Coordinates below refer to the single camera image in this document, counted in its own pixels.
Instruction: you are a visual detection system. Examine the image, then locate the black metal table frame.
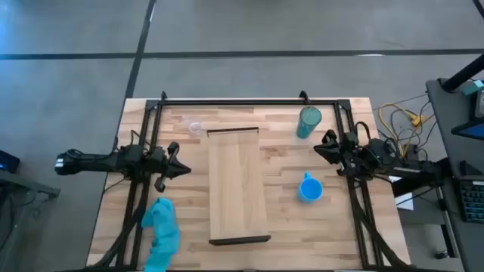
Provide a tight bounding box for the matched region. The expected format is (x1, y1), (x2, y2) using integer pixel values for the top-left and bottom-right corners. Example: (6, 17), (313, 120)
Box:
(88, 90), (415, 272)

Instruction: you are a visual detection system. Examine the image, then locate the black tablet with blue screen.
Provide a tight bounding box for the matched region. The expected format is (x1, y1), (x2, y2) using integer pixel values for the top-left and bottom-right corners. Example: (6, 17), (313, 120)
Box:
(451, 119), (484, 141)

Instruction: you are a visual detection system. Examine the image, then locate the black device with blue light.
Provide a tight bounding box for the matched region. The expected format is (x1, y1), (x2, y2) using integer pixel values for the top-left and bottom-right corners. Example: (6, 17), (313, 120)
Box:
(0, 150), (21, 175)

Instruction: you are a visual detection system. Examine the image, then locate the blue plastic mug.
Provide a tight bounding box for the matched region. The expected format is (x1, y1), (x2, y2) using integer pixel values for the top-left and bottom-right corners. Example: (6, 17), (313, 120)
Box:
(296, 172), (324, 204)

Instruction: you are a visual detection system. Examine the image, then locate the light wooden shelf board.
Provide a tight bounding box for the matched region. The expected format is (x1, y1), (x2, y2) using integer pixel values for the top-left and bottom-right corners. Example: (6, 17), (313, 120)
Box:
(206, 127), (271, 246)

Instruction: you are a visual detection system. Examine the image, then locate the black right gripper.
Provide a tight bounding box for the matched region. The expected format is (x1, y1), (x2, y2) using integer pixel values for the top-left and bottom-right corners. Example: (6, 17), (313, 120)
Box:
(313, 129), (361, 178)

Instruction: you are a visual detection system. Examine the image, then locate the dark grey side desk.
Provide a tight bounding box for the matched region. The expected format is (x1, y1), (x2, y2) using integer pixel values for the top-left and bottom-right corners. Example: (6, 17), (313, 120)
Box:
(425, 77), (484, 272)

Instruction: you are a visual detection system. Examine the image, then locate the white paper sheet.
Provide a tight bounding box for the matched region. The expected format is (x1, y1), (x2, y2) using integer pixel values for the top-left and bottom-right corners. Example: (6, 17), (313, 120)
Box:
(388, 175), (415, 212)

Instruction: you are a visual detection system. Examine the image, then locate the yellow cable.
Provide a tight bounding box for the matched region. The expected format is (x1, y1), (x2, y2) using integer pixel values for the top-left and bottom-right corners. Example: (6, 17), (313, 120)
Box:
(377, 101), (436, 159)

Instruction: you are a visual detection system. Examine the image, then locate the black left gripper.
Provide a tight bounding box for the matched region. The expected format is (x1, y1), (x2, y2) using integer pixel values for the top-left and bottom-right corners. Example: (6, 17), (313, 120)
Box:
(149, 141), (192, 193)

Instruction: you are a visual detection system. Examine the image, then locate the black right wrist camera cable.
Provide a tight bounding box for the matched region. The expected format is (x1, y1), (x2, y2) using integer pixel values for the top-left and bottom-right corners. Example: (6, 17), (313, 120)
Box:
(354, 120), (374, 143)

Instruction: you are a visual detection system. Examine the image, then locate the black slanted pole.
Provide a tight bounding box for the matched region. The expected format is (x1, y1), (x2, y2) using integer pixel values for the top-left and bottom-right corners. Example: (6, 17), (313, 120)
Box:
(441, 54), (484, 93)

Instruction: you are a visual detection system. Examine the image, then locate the black keyboard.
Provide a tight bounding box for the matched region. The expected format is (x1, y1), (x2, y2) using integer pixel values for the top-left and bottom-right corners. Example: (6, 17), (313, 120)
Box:
(457, 179), (484, 224)

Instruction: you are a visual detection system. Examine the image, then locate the black power box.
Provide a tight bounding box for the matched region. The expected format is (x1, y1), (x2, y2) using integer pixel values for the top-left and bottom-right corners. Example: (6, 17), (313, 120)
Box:
(405, 144), (429, 163)

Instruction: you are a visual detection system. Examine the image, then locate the tall teal plastic tumbler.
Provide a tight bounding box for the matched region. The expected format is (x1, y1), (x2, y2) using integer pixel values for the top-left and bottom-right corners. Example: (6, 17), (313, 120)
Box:
(296, 106), (323, 140)

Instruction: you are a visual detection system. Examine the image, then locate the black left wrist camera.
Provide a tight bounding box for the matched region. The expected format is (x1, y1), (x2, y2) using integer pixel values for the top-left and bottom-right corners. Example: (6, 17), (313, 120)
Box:
(150, 146), (168, 164)

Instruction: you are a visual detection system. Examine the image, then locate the teal cloth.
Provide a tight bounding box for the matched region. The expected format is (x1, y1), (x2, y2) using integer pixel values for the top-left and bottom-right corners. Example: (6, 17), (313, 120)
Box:
(141, 196), (182, 272)

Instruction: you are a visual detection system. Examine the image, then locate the small clear plastic cup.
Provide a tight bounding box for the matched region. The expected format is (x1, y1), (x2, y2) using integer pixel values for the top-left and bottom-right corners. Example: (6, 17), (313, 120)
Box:
(181, 114), (203, 137)

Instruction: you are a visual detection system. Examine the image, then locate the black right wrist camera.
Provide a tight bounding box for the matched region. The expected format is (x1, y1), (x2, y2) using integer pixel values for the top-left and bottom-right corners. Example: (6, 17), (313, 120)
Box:
(342, 131), (360, 150)

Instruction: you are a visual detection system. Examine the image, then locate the grey metal side stand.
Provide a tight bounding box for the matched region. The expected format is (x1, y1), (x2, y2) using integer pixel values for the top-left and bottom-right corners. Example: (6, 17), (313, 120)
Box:
(0, 168), (61, 272)

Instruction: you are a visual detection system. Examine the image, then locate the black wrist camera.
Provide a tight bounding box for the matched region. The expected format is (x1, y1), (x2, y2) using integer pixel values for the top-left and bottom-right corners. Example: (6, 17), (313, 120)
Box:
(342, 131), (360, 150)
(150, 146), (168, 164)

